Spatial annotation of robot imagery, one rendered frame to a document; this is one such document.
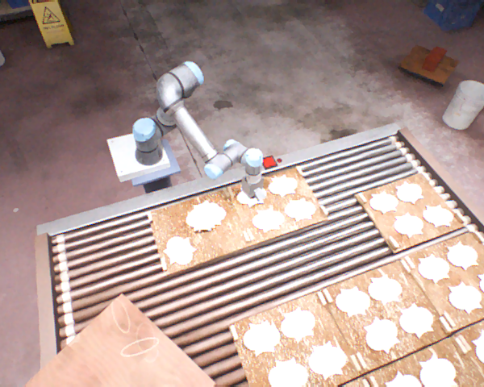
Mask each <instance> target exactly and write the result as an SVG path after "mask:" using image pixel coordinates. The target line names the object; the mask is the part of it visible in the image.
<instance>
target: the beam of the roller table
mask: <svg viewBox="0 0 484 387"><path fill-rule="evenodd" d="M400 129H401V128H400V126H399V125H398V124H397V123H392V124H388V125H385V126H383V127H378V128H375V129H372V130H369V131H365V132H362V133H356V134H353V135H348V136H345V137H343V138H339V139H335V140H332V141H329V142H326V143H324V144H319V145H315V146H313V147H309V148H305V149H303V150H299V151H296V152H292V153H286V154H283V155H280V156H275V157H274V159H275V160H276V162H277V159H278V158H281V159H282V162H281V163H278V162H277V164H278V166H277V167H276V168H273V169H268V170H265V169H264V167H263V165H262V173H261V175H265V174H270V173H274V172H277V171H280V170H283V169H287V168H290V167H293V166H295V165H299V164H303V163H306V162H308V161H312V160H316V159H319V158H322V157H325V156H329V155H331V154H335V153H341V152H345V151H348V150H350V149H353V148H358V147H361V146H364V145H366V144H371V143H373V142H377V141H379V140H383V139H386V138H388V137H390V136H395V135H396V134H397V131H398V130H400ZM244 175H245V167H244V166H243V167H240V168H237V169H232V170H229V171H226V172H225V173H224V174H223V175H221V176H220V177H218V178H217V179H211V178H209V177H208V176H207V177H203V178H199V179H197V180H193V181H188V182H186V183H183V184H180V185H175V186H172V187H169V188H166V189H163V190H159V191H156V192H153V193H148V194H142V195H140V196H137V197H134V198H129V199H126V200H123V201H121V202H116V203H113V204H110V205H107V206H103V207H99V208H97V209H93V210H88V211H86V212H83V213H80V214H73V215H70V216H67V217H64V218H59V219H57V220H53V221H51V222H47V223H43V224H40V225H37V226H36V230H37V235H40V234H45V233H48V234H49V235H50V236H51V237H55V236H58V235H65V234H68V233H71V232H74V231H79V230H81V229H84V228H87V227H92V226H94V225H97V224H100V223H104V222H107V221H110V220H113V219H116V218H121V217H123V216H125V215H131V214H136V213H139V212H142V211H144V210H149V209H152V208H154V207H158V206H162V205H164V204H167V203H170V202H175V201H178V200H181V199H183V198H188V197H191V196H194V195H196V194H204V193H206V192H209V191H212V190H215V189H220V188H223V187H224V186H228V185H232V184H235V183H238V182H242V177H244Z"/></svg>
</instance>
